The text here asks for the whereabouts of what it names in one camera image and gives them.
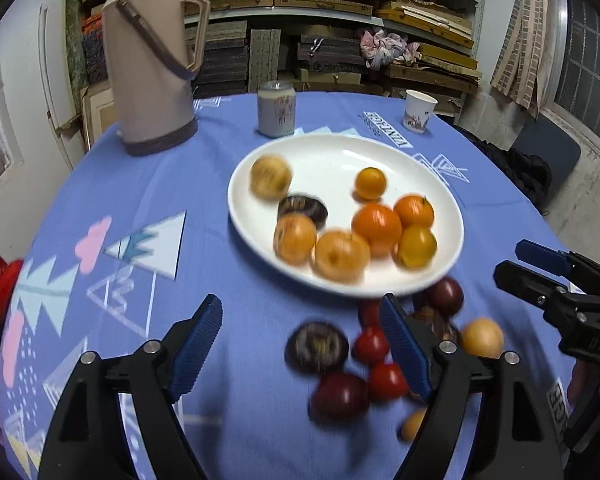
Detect blue printed tablecloth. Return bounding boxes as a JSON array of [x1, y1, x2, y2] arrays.
[[0, 91, 600, 480]]

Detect pink crumpled cloth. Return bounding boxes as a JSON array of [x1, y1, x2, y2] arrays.
[[358, 27, 420, 71]]

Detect red cherry tomato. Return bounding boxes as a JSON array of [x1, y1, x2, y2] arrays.
[[357, 297, 382, 329], [353, 326, 392, 364], [368, 361, 410, 402]]

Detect dark red plum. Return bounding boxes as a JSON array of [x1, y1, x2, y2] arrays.
[[309, 371, 371, 422], [422, 277, 465, 318]]

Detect beige thermos jug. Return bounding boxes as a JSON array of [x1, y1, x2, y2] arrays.
[[101, 0, 211, 157]]

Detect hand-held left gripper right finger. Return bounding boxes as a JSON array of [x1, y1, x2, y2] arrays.
[[379, 293, 566, 480]]

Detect cardboard sheets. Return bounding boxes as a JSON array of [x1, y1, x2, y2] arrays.
[[55, 82, 118, 153]]

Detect brick pattern sheet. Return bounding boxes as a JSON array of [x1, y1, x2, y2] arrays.
[[490, 0, 556, 120]]

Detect tan spotted round fruit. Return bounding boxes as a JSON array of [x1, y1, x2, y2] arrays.
[[314, 230, 372, 282], [273, 212, 318, 265]]

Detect small yellow passion fruit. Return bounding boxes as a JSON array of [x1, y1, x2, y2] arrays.
[[399, 406, 429, 443]]

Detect silver drink can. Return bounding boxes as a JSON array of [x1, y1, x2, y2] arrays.
[[257, 80, 297, 138]]

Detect black garment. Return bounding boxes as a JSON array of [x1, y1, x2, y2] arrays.
[[472, 140, 553, 211]]

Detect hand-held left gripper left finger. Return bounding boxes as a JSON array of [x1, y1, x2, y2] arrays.
[[37, 294, 224, 480]]

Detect window with metal grille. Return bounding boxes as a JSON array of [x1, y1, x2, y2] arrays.
[[552, 0, 600, 158]]

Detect white plate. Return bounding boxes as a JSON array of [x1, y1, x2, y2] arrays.
[[227, 134, 465, 297]]

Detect green marbled board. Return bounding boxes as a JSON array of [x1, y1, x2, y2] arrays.
[[64, 0, 88, 92]]

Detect orange mandarin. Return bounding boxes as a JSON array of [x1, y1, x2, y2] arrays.
[[393, 194, 436, 229], [351, 202, 403, 258]]

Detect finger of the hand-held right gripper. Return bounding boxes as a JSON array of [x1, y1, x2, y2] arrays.
[[515, 239, 600, 297], [493, 259, 589, 332]]

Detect yellow-orange citrus fruit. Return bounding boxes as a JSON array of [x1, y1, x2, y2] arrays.
[[354, 167, 388, 201], [396, 225, 438, 268]]

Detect person's right hand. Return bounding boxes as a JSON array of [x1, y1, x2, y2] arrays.
[[566, 360, 600, 431]]

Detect white paper cup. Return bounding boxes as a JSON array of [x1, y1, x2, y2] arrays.
[[403, 89, 438, 135]]

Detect dark blue chair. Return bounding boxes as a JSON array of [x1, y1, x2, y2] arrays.
[[510, 110, 582, 186]]

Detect white metal shelf rack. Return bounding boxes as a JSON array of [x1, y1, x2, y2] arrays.
[[180, 0, 483, 101]]

